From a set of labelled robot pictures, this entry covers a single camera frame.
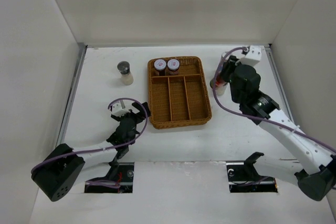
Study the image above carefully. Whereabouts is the white-lid dark sauce jar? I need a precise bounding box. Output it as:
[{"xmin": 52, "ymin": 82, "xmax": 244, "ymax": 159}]
[{"xmin": 154, "ymin": 59, "xmax": 166, "ymax": 76}]

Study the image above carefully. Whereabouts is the white-lid brown sauce jar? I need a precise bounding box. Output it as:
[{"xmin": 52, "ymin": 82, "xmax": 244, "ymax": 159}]
[{"xmin": 167, "ymin": 59, "xmax": 180, "ymax": 75}]

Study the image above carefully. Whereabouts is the red chili sauce bottle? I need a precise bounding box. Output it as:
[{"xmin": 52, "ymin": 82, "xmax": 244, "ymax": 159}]
[{"xmin": 209, "ymin": 73, "xmax": 227, "ymax": 89}]

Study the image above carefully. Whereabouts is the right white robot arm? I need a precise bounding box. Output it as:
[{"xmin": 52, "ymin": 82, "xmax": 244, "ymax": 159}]
[{"xmin": 216, "ymin": 56, "xmax": 335, "ymax": 201}]

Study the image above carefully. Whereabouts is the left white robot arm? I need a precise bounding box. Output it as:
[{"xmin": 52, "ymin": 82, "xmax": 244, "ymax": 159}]
[{"xmin": 31, "ymin": 98, "xmax": 151, "ymax": 202}]

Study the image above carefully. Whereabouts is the black-top white powder shaker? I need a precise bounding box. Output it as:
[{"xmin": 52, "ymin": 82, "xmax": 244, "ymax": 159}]
[{"xmin": 215, "ymin": 85, "xmax": 227, "ymax": 97}]

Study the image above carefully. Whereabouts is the brown wicker divided basket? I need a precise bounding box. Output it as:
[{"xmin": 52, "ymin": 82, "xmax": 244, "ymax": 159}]
[{"xmin": 148, "ymin": 56, "xmax": 212, "ymax": 129}]

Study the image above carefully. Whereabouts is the black-cap white powder grinder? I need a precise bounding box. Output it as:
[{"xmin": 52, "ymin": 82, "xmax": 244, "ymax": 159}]
[{"xmin": 117, "ymin": 61, "xmax": 133, "ymax": 86}]

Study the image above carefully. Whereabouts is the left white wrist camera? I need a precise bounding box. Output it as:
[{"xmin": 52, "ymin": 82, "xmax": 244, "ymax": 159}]
[{"xmin": 108, "ymin": 100, "xmax": 130, "ymax": 117}]

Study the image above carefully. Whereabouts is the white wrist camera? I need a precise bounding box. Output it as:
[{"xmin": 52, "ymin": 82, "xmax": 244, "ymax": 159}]
[
  {"xmin": 240, "ymin": 46, "xmax": 262, "ymax": 67},
  {"xmin": 108, "ymin": 100, "xmax": 130, "ymax": 117}
]

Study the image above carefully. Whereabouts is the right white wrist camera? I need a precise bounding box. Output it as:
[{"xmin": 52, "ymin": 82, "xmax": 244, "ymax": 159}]
[{"xmin": 240, "ymin": 46, "xmax": 262, "ymax": 67}]

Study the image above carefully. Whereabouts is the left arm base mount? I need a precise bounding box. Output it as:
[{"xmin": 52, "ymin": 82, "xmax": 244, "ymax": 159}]
[{"xmin": 84, "ymin": 163, "xmax": 135, "ymax": 194}]

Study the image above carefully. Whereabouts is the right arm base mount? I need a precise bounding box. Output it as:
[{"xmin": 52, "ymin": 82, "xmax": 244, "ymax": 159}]
[{"xmin": 226, "ymin": 152, "xmax": 278, "ymax": 193}]

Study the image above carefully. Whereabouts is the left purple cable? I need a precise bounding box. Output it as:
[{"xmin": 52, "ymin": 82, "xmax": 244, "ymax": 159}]
[{"xmin": 30, "ymin": 97, "xmax": 148, "ymax": 188}]

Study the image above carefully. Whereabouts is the purple cable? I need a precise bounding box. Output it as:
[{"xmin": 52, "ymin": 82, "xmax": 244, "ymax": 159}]
[
  {"xmin": 212, "ymin": 47, "xmax": 336, "ymax": 155},
  {"xmin": 30, "ymin": 97, "xmax": 148, "ymax": 188}
]

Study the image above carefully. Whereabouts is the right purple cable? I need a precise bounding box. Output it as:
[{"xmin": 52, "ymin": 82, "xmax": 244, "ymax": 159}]
[{"xmin": 212, "ymin": 47, "xmax": 336, "ymax": 155}]

